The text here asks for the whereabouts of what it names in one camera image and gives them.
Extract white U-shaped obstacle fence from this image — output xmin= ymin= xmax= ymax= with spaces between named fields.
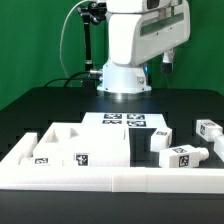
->
xmin=0 ymin=133 xmax=224 ymax=194

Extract white marker tag sheet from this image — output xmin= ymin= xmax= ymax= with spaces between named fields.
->
xmin=82 ymin=112 xmax=166 ymax=128

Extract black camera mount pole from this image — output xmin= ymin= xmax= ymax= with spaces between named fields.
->
xmin=78 ymin=1 xmax=107 ymax=71

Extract white square tabletop part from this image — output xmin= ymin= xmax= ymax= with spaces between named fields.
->
xmin=33 ymin=122 xmax=130 ymax=167

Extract black cables at base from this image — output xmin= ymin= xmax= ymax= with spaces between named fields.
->
xmin=44 ymin=68 xmax=103 ymax=88

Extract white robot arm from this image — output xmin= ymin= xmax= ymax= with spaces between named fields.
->
xmin=97 ymin=0 xmax=190 ymax=95

